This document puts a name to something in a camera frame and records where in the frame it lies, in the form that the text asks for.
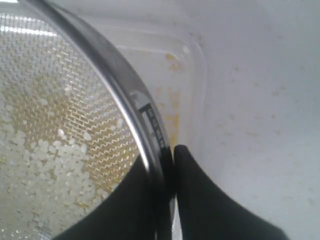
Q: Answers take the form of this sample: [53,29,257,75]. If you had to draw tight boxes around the sifted yellow millet pile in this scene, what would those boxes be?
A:
[155,52,189,147]

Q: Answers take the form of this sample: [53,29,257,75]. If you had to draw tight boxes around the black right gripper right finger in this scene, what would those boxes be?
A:
[174,145,288,240]

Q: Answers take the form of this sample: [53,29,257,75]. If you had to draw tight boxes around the round stainless steel sieve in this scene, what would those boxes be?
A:
[0,0,175,240]

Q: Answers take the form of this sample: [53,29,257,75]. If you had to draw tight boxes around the white plastic tray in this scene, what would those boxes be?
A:
[106,25,207,156]

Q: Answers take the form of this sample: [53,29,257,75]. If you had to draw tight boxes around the yellow millet grains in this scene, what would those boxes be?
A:
[0,83,137,234]

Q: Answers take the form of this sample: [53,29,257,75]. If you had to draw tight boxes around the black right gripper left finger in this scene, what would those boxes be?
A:
[56,157,156,240]

